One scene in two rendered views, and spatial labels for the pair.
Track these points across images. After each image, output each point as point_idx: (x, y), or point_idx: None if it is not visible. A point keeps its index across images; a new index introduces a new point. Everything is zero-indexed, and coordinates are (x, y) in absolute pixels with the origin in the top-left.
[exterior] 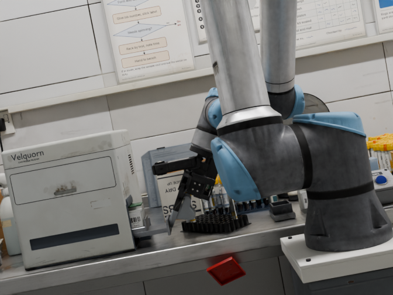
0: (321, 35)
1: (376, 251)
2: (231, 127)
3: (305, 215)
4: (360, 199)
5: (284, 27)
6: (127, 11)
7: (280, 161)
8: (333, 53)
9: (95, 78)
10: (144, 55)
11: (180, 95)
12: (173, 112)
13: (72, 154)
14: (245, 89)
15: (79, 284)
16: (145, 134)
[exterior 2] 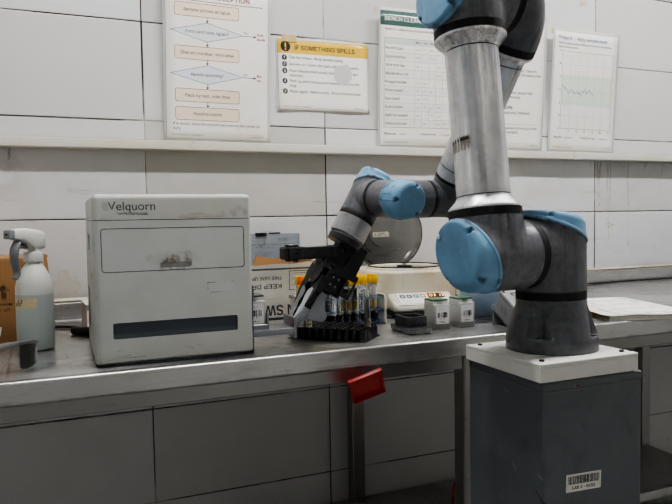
0: (414, 135)
1: (602, 357)
2: (483, 209)
3: (439, 331)
4: (582, 304)
5: None
6: (196, 46)
7: (527, 253)
8: (423, 158)
9: (133, 124)
10: (207, 108)
11: (244, 171)
12: (231, 190)
13: (194, 216)
14: (499, 171)
15: (176, 391)
16: None
